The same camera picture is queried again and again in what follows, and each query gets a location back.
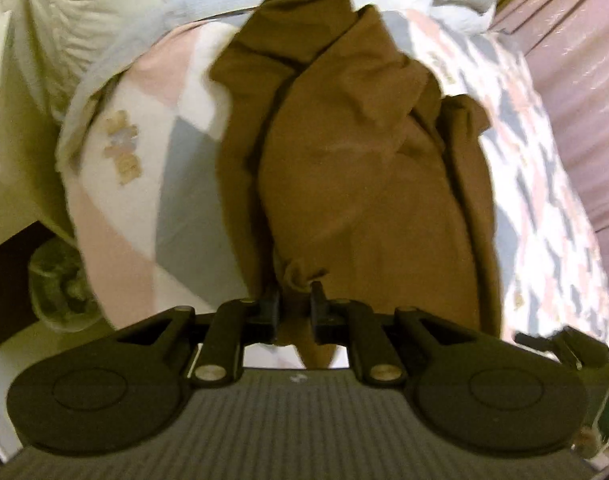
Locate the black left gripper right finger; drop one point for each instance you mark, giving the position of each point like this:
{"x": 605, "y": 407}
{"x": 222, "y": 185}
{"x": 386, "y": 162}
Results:
{"x": 354, "y": 326}

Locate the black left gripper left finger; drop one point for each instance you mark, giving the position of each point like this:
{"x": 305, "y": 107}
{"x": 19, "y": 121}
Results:
{"x": 236, "y": 325}

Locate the brown garment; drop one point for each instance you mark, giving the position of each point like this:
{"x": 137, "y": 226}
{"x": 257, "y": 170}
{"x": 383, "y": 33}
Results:
{"x": 344, "y": 163}

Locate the pink grey checkered quilt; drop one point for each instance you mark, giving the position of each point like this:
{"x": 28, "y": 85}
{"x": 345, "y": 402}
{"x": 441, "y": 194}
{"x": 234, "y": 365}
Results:
{"x": 141, "y": 192}

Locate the pink curtain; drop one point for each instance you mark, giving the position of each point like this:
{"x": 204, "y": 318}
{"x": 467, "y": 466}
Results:
{"x": 566, "y": 44}

